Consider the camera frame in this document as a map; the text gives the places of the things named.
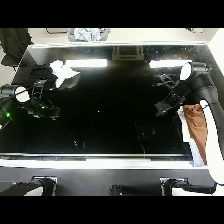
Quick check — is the silver frame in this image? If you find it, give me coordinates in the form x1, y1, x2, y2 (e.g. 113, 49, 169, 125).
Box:
0, 39, 224, 197

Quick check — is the brown garment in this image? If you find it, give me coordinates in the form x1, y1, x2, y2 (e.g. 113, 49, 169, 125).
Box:
182, 103, 210, 166

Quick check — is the light blue garment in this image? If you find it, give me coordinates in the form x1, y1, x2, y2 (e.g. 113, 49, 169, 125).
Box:
73, 28, 106, 42

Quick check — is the black garment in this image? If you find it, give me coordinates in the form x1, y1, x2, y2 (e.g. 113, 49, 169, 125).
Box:
29, 64, 82, 92
0, 28, 35, 68

